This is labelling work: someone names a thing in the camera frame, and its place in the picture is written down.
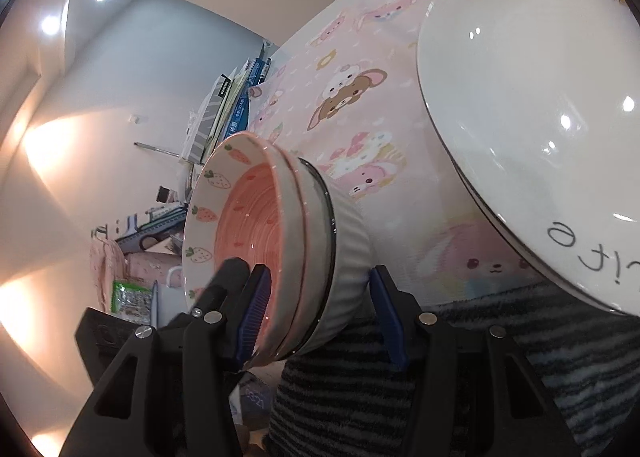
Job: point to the pink strawberry ceramic bowl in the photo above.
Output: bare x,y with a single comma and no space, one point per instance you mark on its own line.
232,214

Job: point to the white ribbed bowl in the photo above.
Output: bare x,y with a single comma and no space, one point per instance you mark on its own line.
338,262

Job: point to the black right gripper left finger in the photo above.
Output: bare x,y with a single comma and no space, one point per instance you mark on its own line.
166,393

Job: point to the green snack packet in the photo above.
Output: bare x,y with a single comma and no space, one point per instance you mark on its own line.
131,302

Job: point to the pink fabric bag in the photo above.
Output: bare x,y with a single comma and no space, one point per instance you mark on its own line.
107,265

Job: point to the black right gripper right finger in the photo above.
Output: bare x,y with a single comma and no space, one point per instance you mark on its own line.
476,393

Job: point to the grey striped long box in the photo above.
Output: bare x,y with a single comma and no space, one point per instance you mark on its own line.
202,122

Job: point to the white life plate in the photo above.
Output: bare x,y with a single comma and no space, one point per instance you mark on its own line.
537,101
530,257

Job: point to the pink cartoon tablecloth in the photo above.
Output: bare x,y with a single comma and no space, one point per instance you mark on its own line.
344,93

